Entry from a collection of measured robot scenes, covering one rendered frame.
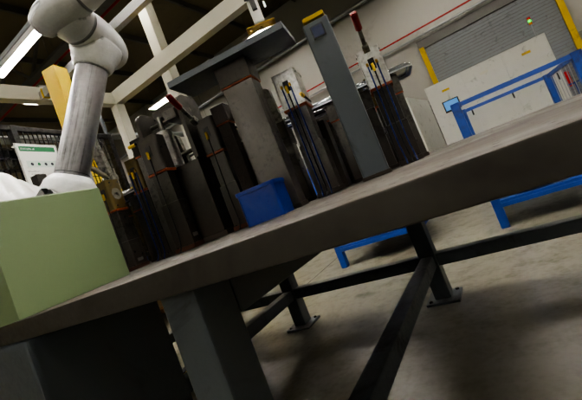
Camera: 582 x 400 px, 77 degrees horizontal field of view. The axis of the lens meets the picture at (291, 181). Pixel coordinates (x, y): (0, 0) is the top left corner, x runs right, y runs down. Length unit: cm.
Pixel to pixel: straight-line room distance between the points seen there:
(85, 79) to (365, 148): 93
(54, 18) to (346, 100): 90
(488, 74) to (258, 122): 822
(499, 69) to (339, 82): 816
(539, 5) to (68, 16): 1488
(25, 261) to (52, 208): 14
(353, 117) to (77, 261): 76
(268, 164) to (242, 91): 22
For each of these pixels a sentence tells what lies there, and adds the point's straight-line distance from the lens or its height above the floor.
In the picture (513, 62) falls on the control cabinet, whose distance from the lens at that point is 911.
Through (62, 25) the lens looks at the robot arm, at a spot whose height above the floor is 147.
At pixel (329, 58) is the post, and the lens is 101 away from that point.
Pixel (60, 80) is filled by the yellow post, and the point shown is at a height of 189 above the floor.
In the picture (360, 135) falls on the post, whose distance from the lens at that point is 97.
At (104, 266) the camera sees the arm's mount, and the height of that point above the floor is 74.
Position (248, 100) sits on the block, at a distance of 105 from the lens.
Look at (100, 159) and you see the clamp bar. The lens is 160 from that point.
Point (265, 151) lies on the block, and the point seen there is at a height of 88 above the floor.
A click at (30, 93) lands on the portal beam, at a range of 621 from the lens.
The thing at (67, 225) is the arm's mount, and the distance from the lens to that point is 104.
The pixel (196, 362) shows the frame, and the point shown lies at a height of 55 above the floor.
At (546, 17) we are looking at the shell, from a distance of 1544.
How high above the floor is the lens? 72
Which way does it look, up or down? 3 degrees up
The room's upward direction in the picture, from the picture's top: 22 degrees counter-clockwise
